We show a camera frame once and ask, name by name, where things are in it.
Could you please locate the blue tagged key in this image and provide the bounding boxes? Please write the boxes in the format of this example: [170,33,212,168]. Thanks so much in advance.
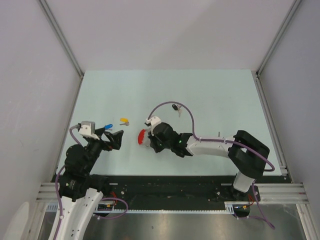
[104,124,113,130]

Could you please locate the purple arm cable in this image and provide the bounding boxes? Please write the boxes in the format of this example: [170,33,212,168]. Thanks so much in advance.
[146,100,276,230]
[55,124,129,240]

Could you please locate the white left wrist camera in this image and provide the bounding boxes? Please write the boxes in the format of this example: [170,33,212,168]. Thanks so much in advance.
[78,121,99,140]

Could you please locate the aluminium cross rail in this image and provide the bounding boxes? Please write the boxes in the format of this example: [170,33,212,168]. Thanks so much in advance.
[35,182,309,204]

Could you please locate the right aluminium frame post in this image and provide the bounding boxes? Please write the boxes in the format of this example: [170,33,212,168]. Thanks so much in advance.
[254,0,305,77]

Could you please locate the black and blue tagged keys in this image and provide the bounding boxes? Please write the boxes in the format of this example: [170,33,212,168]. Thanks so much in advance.
[171,103,183,118]

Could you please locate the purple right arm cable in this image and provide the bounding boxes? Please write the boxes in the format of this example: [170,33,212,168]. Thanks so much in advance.
[146,100,276,230]

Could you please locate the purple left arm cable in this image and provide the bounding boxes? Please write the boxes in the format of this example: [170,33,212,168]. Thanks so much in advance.
[55,124,129,240]

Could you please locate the aluminium frame post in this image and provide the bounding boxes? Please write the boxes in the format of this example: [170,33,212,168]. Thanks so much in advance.
[36,0,84,79]
[254,0,305,77]

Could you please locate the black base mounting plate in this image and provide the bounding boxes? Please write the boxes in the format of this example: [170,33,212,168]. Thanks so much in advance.
[102,176,260,212]

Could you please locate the yellow tagged key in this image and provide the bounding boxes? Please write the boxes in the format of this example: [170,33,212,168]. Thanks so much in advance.
[119,118,130,126]

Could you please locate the red handled metal key organiser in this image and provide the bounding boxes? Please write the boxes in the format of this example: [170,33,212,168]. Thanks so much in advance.
[137,129,151,147]

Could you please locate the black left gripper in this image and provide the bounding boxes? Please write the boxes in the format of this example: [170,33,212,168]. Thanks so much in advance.
[83,127,123,173]

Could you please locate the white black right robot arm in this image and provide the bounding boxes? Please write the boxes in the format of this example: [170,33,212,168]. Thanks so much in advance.
[147,122,270,201]

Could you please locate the slotted cable duct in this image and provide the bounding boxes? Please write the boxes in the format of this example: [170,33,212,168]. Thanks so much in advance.
[46,201,237,216]

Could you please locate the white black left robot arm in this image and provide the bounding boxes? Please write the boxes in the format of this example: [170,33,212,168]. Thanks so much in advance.
[49,121,124,240]

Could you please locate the left aluminium frame post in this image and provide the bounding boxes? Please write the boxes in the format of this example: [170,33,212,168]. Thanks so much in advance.
[36,0,84,79]

